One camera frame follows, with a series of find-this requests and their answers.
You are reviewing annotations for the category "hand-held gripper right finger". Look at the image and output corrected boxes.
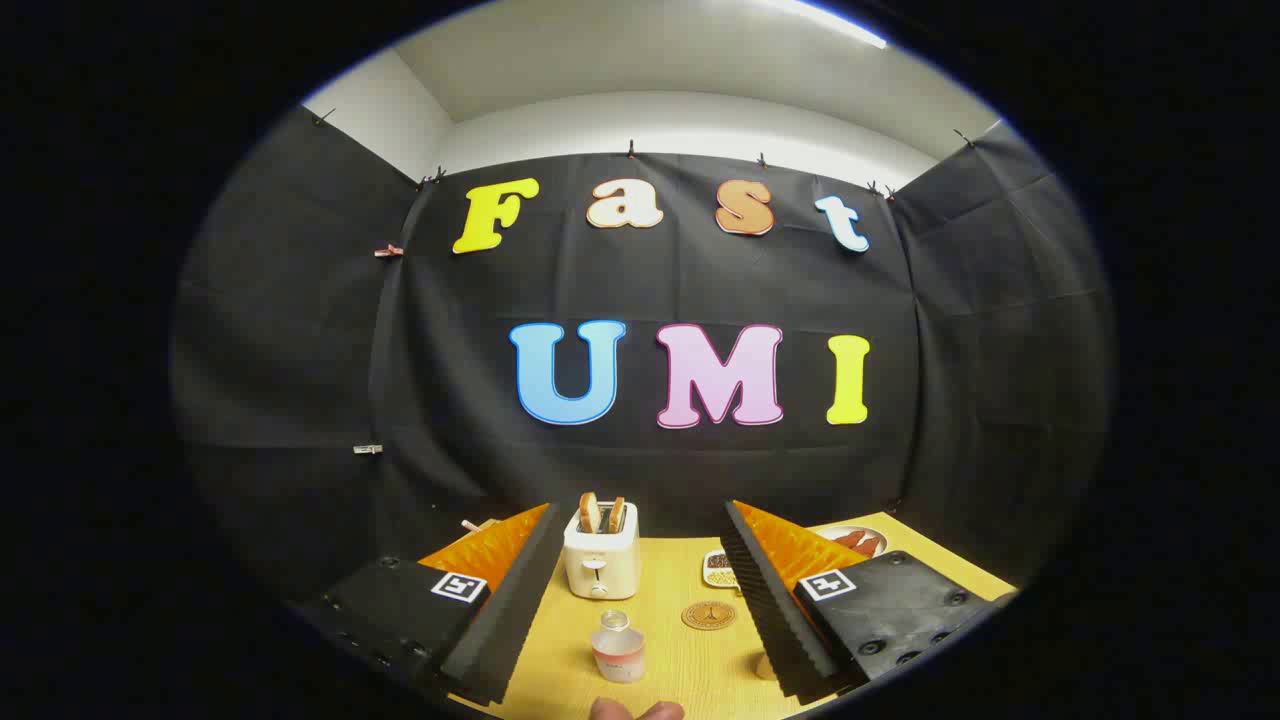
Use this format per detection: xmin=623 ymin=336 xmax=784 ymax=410
xmin=720 ymin=500 xmax=1016 ymax=706

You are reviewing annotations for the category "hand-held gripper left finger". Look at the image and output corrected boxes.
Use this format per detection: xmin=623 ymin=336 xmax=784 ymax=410
xmin=295 ymin=503 xmax=578 ymax=706

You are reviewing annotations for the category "clear juice bottle red label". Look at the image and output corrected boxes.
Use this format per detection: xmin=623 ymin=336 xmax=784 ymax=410
xmin=590 ymin=610 xmax=646 ymax=684

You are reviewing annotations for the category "white round plate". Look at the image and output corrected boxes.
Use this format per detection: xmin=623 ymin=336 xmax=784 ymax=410
xmin=815 ymin=525 xmax=888 ymax=561

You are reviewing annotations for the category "white toaster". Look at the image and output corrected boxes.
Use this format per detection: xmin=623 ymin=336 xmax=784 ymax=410
xmin=563 ymin=500 xmax=642 ymax=601

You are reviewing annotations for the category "wooden table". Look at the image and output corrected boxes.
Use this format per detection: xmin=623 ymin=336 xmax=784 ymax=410
xmin=415 ymin=512 xmax=1021 ymax=720

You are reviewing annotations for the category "black backdrop cloth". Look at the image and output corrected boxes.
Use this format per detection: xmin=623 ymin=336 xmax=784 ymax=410
xmin=170 ymin=105 xmax=1116 ymax=601

